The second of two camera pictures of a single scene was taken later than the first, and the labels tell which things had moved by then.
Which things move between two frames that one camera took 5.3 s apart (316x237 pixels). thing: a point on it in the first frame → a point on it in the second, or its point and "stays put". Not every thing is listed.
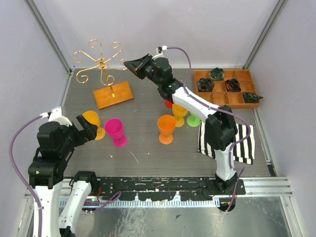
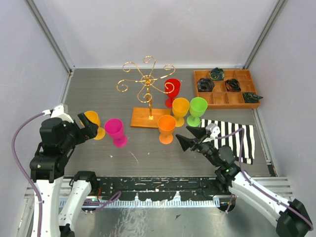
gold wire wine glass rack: (107, 97) → (147, 117)
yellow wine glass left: (92, 117) stays put
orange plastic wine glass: (166, 124) stays put
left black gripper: (89, 130) stays put
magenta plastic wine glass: (114, 127) stays put
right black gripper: (134, 65) → (185, 142)
